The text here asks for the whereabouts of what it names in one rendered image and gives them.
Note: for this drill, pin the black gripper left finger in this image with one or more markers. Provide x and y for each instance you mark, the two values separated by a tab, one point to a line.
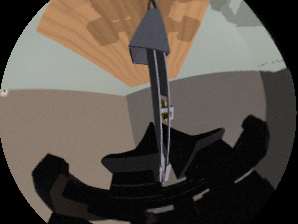
142	158

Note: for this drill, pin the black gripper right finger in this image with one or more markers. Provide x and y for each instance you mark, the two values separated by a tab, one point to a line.
182	147

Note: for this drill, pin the wooden board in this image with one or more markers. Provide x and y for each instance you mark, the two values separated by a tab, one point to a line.
100	30

